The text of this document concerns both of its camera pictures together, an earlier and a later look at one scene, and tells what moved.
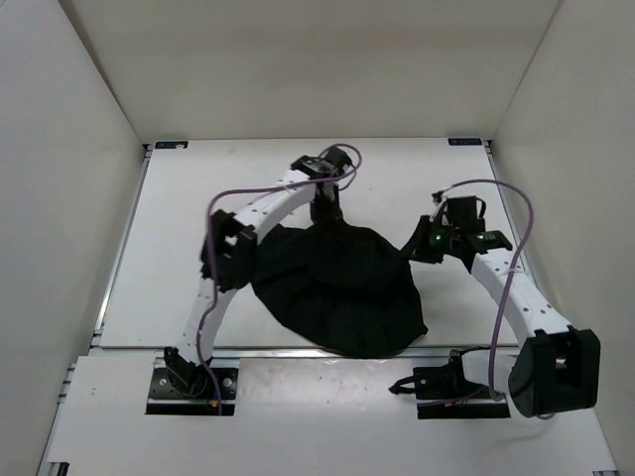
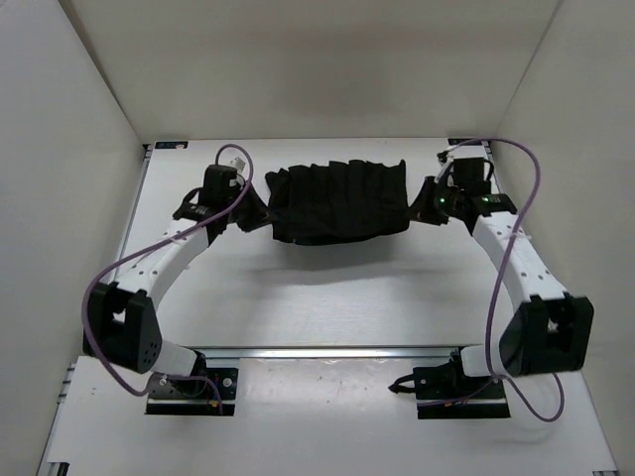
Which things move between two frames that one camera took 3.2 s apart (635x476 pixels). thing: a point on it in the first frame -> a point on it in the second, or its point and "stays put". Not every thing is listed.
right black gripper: x=416 y=250 -> x=420 y=211
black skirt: x=344 y=286 -> x=338 y=201
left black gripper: x=328 y=215 -> x=261 y=215
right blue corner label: x=464 y=141 stays put
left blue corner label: x=172 y=145 stays put
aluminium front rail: x=293 y=353 stays put
